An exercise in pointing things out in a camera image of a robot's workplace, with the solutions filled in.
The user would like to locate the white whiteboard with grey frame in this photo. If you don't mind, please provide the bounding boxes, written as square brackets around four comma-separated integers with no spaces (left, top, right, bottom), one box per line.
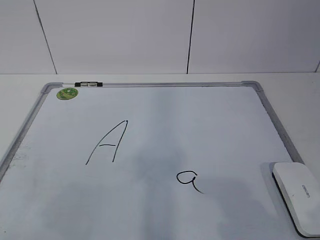
[0,81,319,240]

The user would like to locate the white eraser with black felt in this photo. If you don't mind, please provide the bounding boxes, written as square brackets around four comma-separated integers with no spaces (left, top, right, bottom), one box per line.
[272,162,320,238]

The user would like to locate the green round magnet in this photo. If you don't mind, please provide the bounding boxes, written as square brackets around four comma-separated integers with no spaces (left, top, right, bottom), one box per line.
[56,87,79,101]

